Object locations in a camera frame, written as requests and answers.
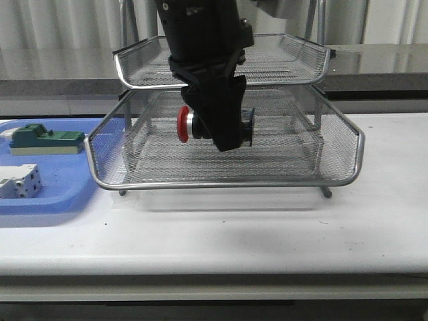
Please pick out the blue plastic tray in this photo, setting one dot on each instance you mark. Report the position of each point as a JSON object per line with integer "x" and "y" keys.
{"x": 66, "y": 183}

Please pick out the white curtain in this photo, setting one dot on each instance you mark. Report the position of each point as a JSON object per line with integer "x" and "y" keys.
{"x": 96, "y": 24}

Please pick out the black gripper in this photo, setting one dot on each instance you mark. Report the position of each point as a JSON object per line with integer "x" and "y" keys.
{"x": 206, "y": 56}

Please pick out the silver mesh tray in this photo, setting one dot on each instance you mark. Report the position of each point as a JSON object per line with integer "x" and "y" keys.
{"x": 274, "y": 59}
{"x": 299, "y": 140}

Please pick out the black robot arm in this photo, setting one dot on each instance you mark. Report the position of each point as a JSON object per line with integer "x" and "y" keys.
{"x": 178, "y": 13}

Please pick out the red emergency stop button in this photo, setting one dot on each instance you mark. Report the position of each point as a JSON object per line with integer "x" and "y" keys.
{"x": 189, "y": 125}

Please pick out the white circuit breaker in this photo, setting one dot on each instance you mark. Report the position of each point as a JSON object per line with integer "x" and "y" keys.
{"x": 23, "y": 181}

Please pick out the grey stone counter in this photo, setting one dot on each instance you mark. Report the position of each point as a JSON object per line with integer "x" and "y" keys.
{"x": 371, "y": 78}

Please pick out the green terminal block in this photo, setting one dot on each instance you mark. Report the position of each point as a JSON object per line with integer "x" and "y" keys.
{"x": 36, "y": 139}

